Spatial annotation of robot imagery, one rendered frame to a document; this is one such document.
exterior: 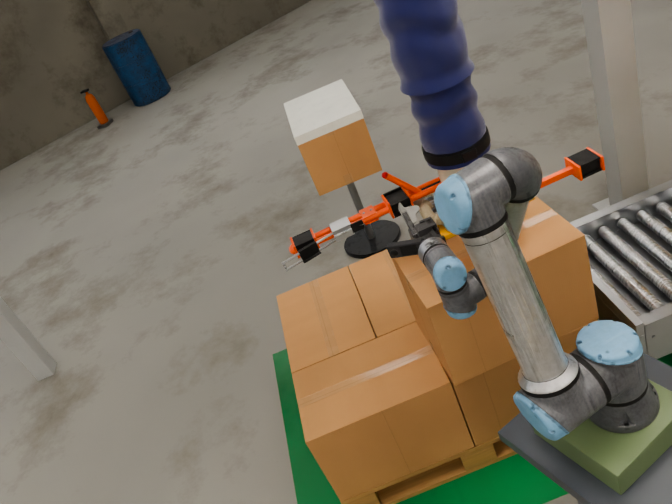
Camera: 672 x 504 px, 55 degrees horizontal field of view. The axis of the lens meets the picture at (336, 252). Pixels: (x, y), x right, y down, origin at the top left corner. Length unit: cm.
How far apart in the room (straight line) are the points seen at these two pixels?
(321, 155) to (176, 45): 708
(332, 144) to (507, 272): 236
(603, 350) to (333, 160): 235
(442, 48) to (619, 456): 121
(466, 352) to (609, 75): 173
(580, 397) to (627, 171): 230
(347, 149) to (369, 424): 174
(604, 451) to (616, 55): 217
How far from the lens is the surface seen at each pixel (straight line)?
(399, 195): 223
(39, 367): 490
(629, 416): 188
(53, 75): 1023
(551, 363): 162
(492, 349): 245
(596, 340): 176
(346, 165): 376
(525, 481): 286
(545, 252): 232
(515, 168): 142
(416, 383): 255
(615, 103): 363
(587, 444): 190
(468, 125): 211
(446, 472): 293
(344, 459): 266
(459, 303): 190
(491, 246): 143
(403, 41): 199
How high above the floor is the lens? 237
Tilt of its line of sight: 32 degrees down
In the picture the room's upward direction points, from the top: 24 degrees counter-clockwise
